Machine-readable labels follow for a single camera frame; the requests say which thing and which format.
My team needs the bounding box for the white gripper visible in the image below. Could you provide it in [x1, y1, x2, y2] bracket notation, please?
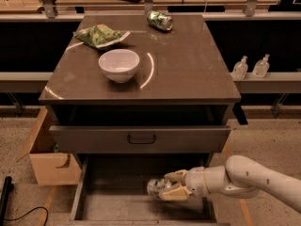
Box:
[159, 167, 209, 202]

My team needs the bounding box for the crushed 7up can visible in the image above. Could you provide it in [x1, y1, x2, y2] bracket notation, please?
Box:
[147, 178, 171, 200]

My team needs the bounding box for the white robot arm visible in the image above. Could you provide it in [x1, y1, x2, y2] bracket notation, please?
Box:
[156, 155, 301, 213]

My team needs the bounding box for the upper grey drawer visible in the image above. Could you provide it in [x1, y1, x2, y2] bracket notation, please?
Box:
[49, 125, 230, 153]

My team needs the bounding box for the open lower drawer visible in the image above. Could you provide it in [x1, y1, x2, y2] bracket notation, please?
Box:
[69, 154, 229, 226]

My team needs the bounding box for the grey drawer cabinet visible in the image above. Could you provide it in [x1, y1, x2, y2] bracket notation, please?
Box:
[38, 13, 242, 162]

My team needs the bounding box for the green soda can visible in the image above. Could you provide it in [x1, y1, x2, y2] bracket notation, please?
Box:
[147, 10, 173, 31]

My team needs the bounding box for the left clear sanitizer bottle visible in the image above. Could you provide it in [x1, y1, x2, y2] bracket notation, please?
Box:
[232, 56, 248, 80]

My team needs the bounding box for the clear sanitizer bottle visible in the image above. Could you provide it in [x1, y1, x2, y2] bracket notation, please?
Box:
[252, 54, 270, 78]
[232, 56, 248, 80]

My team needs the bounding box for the cardboard box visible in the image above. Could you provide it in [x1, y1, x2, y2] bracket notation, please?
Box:
[16, 105, 83, 186]

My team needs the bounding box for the white bowl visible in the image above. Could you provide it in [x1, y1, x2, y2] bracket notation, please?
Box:
[99, 49, 140, 83]

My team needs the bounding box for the right clear sanitizer bottle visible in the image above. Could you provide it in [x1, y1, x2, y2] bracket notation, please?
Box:
[252, 54, 270, 78]

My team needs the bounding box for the green chip bag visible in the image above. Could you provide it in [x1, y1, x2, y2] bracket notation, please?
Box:
[73, 24, 130, 49]

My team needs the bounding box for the black cylindrical object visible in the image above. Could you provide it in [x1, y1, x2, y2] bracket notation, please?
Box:
[0, 176, 14, 226]

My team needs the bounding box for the black drawer handle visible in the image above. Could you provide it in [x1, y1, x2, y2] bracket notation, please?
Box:
[127, 135, 156, 145]

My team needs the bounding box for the black cable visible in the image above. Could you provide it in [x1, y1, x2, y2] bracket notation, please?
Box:
[3, 206, 49, 226]

